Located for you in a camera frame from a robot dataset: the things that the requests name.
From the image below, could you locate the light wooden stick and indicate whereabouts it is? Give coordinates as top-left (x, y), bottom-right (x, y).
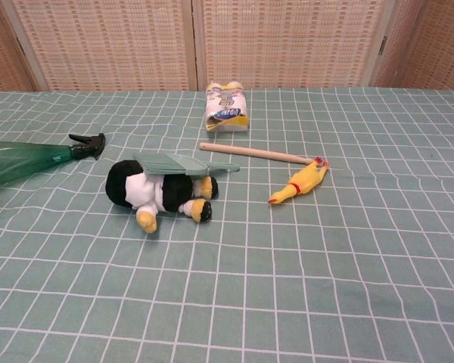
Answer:
top-left (199, 141), bottom-right (313, 166)

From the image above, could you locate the green spray bottle black trigger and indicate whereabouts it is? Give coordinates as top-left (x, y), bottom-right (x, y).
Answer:
top-left (0, 132), bottom-right (106, 191)

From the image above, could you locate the green checked tablecloth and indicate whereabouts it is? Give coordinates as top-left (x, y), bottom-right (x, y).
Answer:
top-left (0, 85), bottom-right (454, 363)

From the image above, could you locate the yellow rubber chicken toy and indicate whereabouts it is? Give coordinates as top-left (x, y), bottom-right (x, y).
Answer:
top-left (269, 157), bottom-right (331, 206)

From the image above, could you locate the woven bamboo screen panel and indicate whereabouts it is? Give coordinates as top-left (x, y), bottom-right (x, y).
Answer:
top-left (371, 0), bottom-right (454, 91)
top-left (191, 0), bottom-right (397, 91)
top-left (0, 0), bottom-right (37, 98)
top-left (0, 0), bottom-right (198, 92)

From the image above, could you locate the black white plush penguin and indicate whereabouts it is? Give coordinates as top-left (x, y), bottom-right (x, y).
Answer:
top-left (104, 160), bottom-right (219, 234)

